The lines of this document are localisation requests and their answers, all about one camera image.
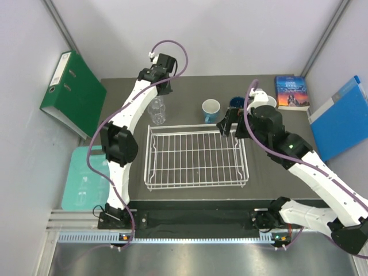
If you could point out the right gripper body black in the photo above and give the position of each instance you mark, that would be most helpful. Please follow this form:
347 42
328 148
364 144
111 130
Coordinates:
234 117

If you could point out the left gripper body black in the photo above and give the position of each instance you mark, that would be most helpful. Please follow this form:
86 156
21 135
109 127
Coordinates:
165 91

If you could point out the orange patterned mug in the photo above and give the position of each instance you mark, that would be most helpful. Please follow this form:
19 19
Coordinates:
271 101

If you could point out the dark blue mug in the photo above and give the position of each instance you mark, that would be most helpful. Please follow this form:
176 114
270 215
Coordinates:
237 102

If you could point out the clear glass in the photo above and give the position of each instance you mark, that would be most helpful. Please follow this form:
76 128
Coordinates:
157 106
158 116

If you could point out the light blue mug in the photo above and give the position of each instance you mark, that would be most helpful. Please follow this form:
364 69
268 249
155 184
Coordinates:
211 109

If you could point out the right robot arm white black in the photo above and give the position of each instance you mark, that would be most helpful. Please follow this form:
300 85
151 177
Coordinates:
344 220

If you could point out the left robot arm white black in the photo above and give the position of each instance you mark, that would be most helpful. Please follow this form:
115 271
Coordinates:
118 143

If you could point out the Jane Eyre book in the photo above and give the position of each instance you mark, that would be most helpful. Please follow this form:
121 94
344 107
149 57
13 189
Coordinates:
291 93

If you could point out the blue folder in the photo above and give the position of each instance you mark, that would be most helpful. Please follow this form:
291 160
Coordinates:
341 122

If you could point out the green lever arch binder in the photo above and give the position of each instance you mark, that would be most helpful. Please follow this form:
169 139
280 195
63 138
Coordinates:
75 96

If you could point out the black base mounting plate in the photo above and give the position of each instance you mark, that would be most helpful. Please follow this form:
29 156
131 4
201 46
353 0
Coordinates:
199 219

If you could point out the teal cutting board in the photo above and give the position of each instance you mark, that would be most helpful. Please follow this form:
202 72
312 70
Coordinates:
84 189

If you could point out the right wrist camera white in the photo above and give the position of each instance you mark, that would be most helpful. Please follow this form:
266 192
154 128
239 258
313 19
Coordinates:
257 98

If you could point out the white wire dish rack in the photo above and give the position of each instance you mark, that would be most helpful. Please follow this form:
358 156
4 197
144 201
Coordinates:
194 156

